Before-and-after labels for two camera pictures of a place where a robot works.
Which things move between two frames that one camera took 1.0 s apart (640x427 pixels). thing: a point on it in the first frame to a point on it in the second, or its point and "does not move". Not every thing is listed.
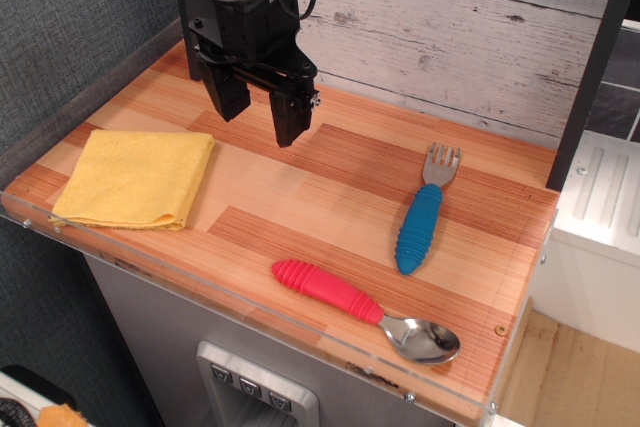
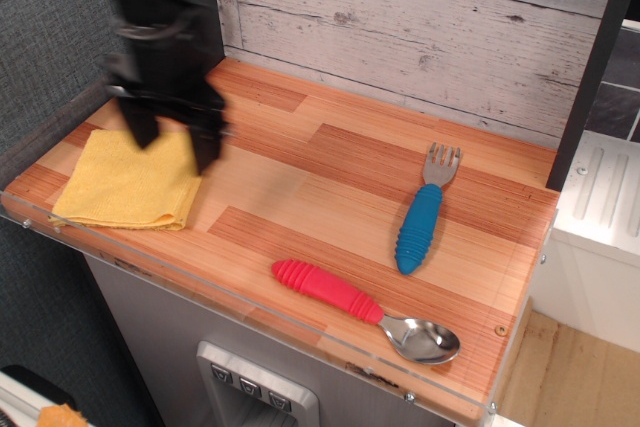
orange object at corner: (60, 415) does not move
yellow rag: (137, 179) does not move
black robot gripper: (256, 29) to (161, 70)
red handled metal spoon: (421, 339) does not move
